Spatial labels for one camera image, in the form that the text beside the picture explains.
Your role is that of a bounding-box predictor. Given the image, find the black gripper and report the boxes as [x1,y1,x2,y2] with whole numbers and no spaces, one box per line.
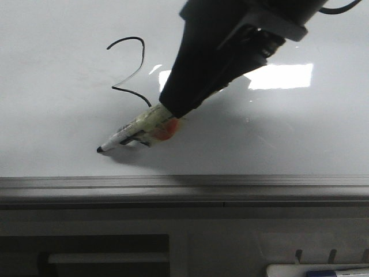
[159,1,326,118]

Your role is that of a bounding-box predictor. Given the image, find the red magnet taped to marker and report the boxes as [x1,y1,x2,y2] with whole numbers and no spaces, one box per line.
[135,117,183,147]

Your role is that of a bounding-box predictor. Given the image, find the white black whiteboard marker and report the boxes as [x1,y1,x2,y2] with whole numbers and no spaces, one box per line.
[97,103,176,153]

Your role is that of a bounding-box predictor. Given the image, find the white glossy whiteboard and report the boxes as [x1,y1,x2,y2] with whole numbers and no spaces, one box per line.
[1,1,368,177]

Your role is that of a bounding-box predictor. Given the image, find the grey metal hook left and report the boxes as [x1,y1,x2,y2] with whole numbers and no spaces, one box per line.
[295,249,303,265]

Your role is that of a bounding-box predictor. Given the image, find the grey metal hook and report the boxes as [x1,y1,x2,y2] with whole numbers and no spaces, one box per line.
[327,249,337,264]
[295,249,303,265]

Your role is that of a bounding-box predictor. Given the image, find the grey metal hook middle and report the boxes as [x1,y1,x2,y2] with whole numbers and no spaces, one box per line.
[327,249,337,264]

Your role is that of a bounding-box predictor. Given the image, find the blue capped marker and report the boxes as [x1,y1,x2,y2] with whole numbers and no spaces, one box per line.
[306,268,368,277]

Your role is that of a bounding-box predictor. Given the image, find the grey metal mounting bracket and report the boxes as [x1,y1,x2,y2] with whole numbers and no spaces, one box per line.
[218,5,308,48]

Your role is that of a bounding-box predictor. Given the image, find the black cable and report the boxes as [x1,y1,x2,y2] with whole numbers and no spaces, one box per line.
[318,0,364,14]

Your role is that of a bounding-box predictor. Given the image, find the grey aluminium whiteboard frame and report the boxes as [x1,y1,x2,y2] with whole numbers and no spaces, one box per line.
[1,175,368,208]

